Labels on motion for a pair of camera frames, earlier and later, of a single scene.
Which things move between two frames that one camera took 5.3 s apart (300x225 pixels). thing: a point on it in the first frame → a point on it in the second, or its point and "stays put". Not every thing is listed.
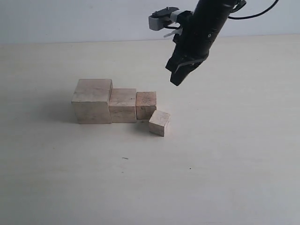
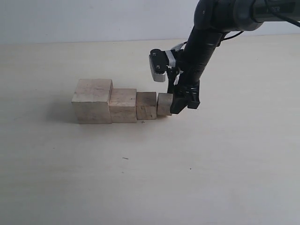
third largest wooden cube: x=146 y=104 stays put
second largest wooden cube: x=122 y=105 stays put
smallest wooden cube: x=159 y=120 → x=164 y=101
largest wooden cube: x=91 y=101 stays put
